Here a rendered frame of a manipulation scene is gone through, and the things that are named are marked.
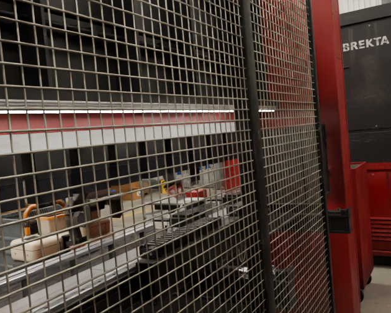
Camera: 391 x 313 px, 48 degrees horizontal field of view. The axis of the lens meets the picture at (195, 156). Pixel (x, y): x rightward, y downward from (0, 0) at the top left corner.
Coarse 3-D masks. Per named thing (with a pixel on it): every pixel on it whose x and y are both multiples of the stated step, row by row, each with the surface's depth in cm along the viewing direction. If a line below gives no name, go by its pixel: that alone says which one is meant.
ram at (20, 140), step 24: (0, 120) 129; (24, 120) 137; (48, 120) 145; (72, 120) 154; (96, 120) 165; (120, 120) 177; (168, 120) 208; (192, 120) 228; (0, 144) 129; (24, 144) 136; (48, 144) 145; (72, 144) 154; (96, 144) 164
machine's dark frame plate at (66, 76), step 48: (0, 0) 118; (48, 0) 141; (96, 0) 160; (144, 0) 186; (96, 48) 159; (144, 48) 184; (192, 48) 197; (0, 96) 109; (48, 96) 123; (96, 96) 139; (144, 96) 162
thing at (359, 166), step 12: (360, 168) 330; (360, 180) 327; (360, 192) 324; (360, 204) 322; (360, 216) 319; (360, 228) 317; (360, 240) 315; (360, 252) 316; (372, 252) 359; (360, 264) 316; (372, 264) 356; (360, 276) 317; (360, 288) 318
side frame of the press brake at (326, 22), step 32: (320, 0) 275; (288, 32) 287; (320, 32) 277; (288, 64) 289; (320, 64) 278; (288, 96) 290; (320, 96) 280; (352, 192) 298; (352, 224) 293; (320, 256) 290; (352, 256) 288; (320, 288) 292; (352, 288) 282
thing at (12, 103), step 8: (0, 104) 106; (16, 104) 110; (24, 104) 112; (32, 104) 115; (40, 104) 117; (48, 104) 119; (56, 104) 122; (64, 104) 124; (72, 104) 127; (80, 104) 130; (88, 104) 133; (96, 104) 136; (104, 104) 139; (112, 104) 143; (120, 104) 146; (128, 104) 150; (136, 104) 154; (144, 104) 158; (152, 104) 162; (176, 104) 176; (184, 104) 182; (192, 104) 187; (200, 104) 194; (216, 104) 207
